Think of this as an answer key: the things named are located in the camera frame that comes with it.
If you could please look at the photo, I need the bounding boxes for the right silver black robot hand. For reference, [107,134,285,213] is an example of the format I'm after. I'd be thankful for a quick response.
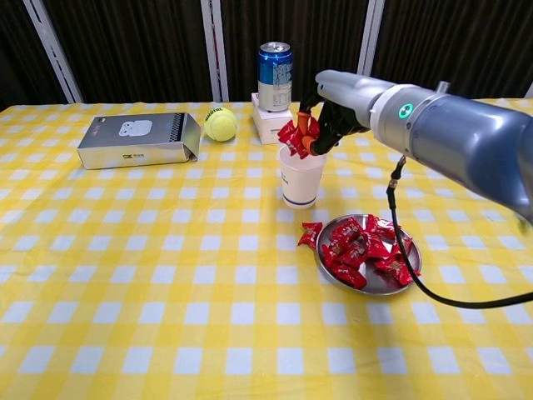
[296,69,396,158]

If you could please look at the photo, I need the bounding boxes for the white paper cup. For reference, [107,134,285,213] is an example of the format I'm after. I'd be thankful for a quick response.
[277,143,328,208]

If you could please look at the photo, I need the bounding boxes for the silver metal plate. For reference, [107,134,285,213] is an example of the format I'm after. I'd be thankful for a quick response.
[316,212,422,296]

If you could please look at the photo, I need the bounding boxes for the blue silver drink can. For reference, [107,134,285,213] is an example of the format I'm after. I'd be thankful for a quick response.
[257,40,294,113]

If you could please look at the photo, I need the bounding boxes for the black pleated curtain panel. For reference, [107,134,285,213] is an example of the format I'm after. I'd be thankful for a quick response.
[0,0,70,112]
[368,0,533,103]
[41,0,217,104]
[220,0,371,103]

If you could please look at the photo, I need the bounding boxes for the small white cardboard box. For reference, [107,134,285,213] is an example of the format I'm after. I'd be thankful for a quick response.
[251,92,294,146]

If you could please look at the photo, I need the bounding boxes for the yellow tennis ball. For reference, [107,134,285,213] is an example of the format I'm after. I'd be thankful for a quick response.
[202,106,239,142]

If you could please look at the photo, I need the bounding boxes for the silver earbuds box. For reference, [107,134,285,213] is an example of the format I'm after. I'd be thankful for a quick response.
[76,112,202,171]

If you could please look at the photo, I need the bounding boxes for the yellow white checked tablecloth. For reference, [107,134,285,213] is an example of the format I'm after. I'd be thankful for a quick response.
[0,97,533,400]

